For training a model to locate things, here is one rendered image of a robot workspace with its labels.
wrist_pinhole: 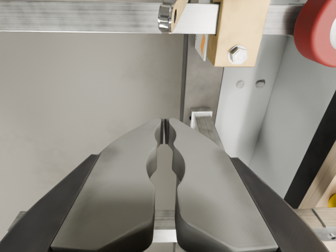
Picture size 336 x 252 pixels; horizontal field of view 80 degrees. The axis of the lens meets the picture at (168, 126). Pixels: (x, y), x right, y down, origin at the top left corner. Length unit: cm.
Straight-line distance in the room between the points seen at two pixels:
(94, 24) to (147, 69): 91
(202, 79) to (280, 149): 26
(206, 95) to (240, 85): 12
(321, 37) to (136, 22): 19
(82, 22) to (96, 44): 91
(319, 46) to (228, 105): 35
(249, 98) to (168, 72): 66
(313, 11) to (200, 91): 26
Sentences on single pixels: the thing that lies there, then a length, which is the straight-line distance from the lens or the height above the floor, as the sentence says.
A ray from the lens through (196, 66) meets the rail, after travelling 43.
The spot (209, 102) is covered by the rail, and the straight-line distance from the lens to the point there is 47.
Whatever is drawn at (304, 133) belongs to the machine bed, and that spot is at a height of 78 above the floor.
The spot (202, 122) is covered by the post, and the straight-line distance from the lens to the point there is 42.
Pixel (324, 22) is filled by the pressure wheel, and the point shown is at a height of 91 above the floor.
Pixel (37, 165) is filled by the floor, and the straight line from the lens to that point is 176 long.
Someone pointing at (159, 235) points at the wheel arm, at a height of 96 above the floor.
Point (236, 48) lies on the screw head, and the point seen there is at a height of 87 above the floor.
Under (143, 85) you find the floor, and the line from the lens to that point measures 119.
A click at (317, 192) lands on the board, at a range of 43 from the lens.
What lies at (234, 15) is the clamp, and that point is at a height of 87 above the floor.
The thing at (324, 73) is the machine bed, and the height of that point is 76.
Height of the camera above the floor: 111
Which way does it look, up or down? 58 degrees down
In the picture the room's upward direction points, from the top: 178 degrees clockwise
